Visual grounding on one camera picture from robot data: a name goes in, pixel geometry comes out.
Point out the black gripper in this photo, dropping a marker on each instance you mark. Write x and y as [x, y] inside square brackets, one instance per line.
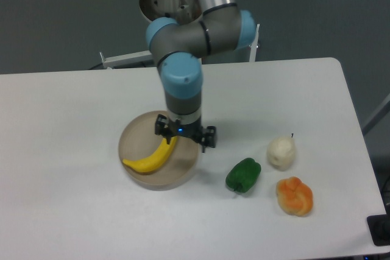
[167, 128]

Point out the yellow toy banana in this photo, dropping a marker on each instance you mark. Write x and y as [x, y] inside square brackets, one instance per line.
[155, 160]

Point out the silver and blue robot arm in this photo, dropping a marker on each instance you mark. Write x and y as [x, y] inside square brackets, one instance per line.
[228, 28]

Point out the beige round plate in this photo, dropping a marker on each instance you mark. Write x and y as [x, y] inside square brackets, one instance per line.
[138, 140]

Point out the green toy bell pepper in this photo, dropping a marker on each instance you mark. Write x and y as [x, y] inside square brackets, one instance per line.
[243, 175]

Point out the white toy garlic bulb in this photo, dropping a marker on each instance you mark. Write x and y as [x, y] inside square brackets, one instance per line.
[281, 152]

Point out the orange toy bread roll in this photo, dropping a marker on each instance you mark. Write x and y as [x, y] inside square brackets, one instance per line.
[294, 197]

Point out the grey diagonal table leg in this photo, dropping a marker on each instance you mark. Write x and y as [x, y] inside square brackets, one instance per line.
[376, 116]

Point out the black device at table edge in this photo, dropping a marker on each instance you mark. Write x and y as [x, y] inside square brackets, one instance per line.
[379, 229]

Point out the white metal frame bracket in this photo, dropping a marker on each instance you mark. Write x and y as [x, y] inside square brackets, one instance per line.
[127, 60]

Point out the white upright frame post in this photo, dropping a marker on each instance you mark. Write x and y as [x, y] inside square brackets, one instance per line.
[254, 46]

